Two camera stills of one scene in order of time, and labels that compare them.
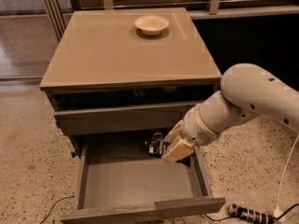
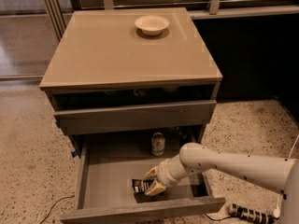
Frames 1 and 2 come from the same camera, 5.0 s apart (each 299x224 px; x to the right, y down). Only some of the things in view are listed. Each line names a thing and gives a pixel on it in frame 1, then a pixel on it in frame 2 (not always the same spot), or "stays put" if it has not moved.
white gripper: [195, 129] -> [163, 174]
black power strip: [235, 210] stays put
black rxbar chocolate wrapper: [156, 143] -> [140, 186]
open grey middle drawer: [117, 179] stays put
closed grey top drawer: [122, 120] stays put
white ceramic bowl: [151, 25] stays put
